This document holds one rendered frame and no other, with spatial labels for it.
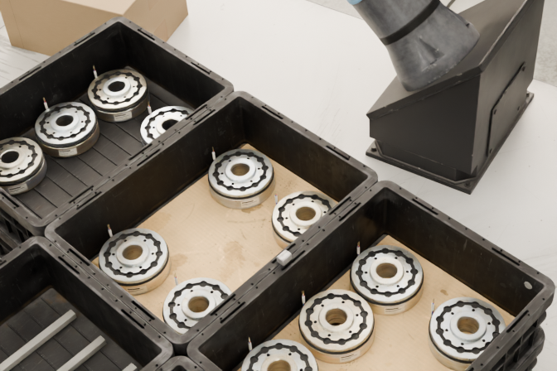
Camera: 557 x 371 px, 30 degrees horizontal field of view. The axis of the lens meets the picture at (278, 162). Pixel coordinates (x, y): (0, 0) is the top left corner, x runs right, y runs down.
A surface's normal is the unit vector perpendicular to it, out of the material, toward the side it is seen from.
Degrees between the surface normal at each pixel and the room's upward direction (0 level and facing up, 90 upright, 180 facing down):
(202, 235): 0
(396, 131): 90
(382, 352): 0
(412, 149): 90
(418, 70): 68
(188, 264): 0
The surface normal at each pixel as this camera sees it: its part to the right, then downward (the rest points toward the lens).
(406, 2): 0.20, 0.14
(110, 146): -0.07, -0.69
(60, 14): -0.41, 0.67
